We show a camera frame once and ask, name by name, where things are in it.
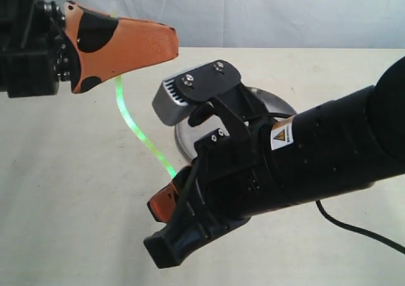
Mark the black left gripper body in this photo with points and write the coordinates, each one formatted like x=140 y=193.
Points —
x=36 y=54

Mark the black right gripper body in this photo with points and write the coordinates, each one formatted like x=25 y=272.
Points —
x=236 y=173

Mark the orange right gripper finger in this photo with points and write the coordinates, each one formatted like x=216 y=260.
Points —
x=163 y=203

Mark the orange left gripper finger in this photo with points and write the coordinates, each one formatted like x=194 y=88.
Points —
x=101 y=46

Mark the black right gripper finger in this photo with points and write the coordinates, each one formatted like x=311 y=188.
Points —
x=193 y=225

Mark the thin green plastic stick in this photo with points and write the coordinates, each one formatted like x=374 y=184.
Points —
x=136 y=130

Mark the round steel plate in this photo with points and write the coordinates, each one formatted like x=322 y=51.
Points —
x=185 y=135

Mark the white backdrop cloth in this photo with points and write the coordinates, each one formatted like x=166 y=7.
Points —
x=271 y=23

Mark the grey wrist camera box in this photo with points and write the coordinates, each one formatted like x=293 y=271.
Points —
x=179 y=94

